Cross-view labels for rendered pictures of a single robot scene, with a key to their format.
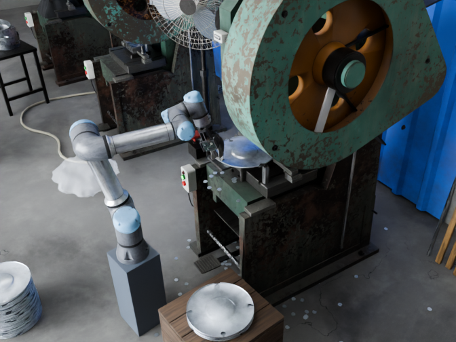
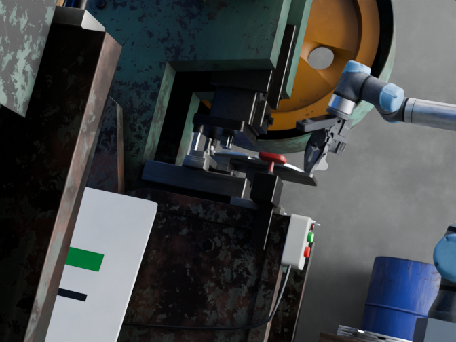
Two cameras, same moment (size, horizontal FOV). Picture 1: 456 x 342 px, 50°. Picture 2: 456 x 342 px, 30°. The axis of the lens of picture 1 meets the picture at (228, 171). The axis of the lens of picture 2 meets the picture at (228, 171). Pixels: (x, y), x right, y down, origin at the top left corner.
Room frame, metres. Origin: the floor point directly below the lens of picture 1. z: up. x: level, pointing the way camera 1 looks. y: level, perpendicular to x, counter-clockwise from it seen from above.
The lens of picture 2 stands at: (3.81, 1.63, 0.34)
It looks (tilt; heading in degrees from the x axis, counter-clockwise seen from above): 9 degrees up; 225
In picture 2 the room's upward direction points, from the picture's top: 13 degrees clockwise
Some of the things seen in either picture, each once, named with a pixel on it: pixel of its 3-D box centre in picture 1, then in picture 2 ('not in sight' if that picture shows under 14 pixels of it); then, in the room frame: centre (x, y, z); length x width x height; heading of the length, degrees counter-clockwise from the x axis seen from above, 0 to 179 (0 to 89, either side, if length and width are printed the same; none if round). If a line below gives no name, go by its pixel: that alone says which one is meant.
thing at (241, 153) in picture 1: (244, 150); (259, 166); (2.00, -0.08, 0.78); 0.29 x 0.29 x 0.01
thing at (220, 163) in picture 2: not in sight; (219, 167); (2.06, -0.19, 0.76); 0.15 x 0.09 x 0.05; 30
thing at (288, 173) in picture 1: (286, 163); not in sight; (1.92, -0.28, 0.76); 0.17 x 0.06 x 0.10; 30
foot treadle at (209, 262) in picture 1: (243, 250); not in sight; (2.00, -0.08, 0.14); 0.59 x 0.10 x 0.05; 120
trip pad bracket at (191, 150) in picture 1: (197, 157); (262, 209); (2.22, 0.16, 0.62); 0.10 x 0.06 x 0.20; 30
